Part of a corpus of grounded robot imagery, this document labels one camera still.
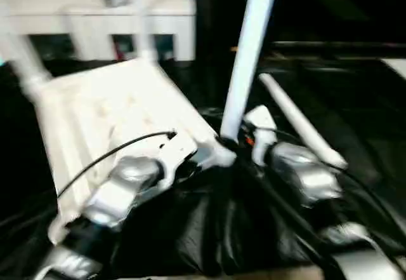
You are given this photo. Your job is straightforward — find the white sideboard cabinet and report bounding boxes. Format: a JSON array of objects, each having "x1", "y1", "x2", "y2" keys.
[{"x1": 0, "y1": 0, "x2": 197, "y2": 62}]

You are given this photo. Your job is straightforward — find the black work mat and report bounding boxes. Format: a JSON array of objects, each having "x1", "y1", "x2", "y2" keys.
[{"x1": 0, "y1": 56, "x2": 406, "y2": 277}]

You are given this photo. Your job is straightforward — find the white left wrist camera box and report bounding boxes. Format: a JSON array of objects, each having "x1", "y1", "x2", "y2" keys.
[{"x1": 154, "y1": 131, "x2": 200, "y2": 192}]

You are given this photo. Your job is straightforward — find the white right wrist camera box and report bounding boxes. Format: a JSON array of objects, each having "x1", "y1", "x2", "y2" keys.
[{"x1": 242, "y1": 104, "x2": 278, "y2": 167}]

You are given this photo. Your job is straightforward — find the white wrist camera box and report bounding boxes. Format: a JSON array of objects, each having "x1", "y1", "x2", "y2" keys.
[
  {"x1": 242, "y1": 104, "x2": 278, "y2": 167},
  {"x1": 154, "y1": 131, "x2": 200, "y2": 192}
]

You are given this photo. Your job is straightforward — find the white board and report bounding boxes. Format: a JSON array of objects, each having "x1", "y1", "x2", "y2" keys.
[{"x1": 379, "y1": 58, "x2": 406, "y2": 81}]

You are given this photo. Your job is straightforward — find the black speaker cabinet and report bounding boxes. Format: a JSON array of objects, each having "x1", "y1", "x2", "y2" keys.
[{"x1": 193, "y1": 0, "x2": 274, "y2": 62}]

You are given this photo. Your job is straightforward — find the white plastic table leg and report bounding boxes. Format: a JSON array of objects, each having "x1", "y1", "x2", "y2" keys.
[
  {"x1": 258, "y1": 72, "x2": 349, "y2": 170},
  {"x1": 131, "y1": 0, "x2": 160, "y2": 69},
  {"x1": 216, "y1": 0, "x2": 282, "y2": 167},
  {"x1": 0, "y1": 34, "x2": 54, "y2": 97}
]

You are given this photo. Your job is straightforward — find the white plastic table top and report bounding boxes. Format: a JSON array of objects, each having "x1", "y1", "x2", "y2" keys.
[{"x1": 18, "y1": 56, "x2": 238, "y2": 246}]

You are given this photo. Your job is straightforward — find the black flat monitor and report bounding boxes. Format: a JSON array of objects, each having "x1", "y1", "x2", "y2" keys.
[{"x1": 272, "y1": 41, "x2": 406, "y2": 60}]

